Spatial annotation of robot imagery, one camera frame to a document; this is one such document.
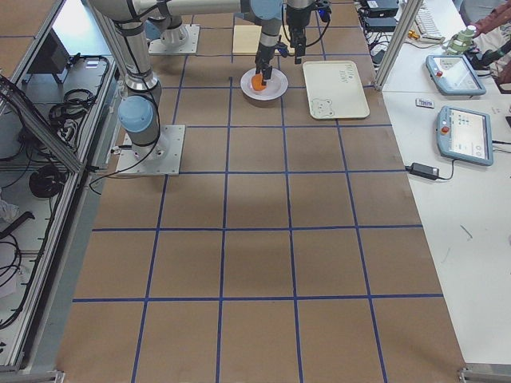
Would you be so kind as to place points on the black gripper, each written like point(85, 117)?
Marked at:
point(264, 53)
point(295, 21)

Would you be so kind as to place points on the orange fruit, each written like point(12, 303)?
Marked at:
point(258, 83)

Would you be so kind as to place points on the white round plate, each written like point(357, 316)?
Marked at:
point(276, 86)

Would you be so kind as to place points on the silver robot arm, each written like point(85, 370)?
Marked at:
point(167, 14)
point(129, 26)

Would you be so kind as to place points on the cream bear tray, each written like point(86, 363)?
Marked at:
point(334, 90)

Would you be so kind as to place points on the bamboo cutting board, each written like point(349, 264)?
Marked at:
point(246, 40)

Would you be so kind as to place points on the black power brick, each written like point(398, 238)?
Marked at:
point(378, 15)

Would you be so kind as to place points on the white keyboard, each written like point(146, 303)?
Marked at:
point(427, 29)

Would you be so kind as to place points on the small label card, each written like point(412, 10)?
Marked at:
point(424, 103)

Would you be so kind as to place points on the far teach pendant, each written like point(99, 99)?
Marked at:
point(453, 75)

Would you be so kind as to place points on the teach pendant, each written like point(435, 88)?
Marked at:
point(465, 135)
point(453, 75)

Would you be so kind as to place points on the black power adapter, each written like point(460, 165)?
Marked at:
point(423, 171)

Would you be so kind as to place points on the near teach pendant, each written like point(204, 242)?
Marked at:
point(465, 135)

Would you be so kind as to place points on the black monitor box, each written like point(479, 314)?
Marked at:
point(52, 58)

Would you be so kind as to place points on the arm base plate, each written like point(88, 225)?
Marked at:
point(164, 159)
point(181, 40)

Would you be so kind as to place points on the aluminium frame post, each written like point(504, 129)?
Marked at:
point(405, 21)

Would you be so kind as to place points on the aluminium side frame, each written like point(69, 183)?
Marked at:
point(55, 139)

